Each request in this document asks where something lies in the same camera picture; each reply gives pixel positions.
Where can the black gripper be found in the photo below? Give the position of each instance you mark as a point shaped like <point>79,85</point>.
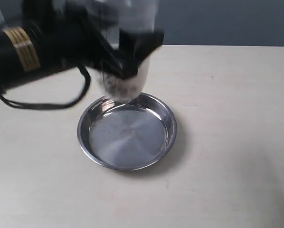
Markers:
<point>74,32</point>

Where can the clear plastic shaker bottle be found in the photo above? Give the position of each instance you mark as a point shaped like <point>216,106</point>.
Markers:
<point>134,15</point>

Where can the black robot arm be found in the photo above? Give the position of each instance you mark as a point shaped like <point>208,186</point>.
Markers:
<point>22,62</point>

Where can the round stainless steel tray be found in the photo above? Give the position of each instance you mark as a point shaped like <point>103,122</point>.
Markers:
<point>127,136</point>

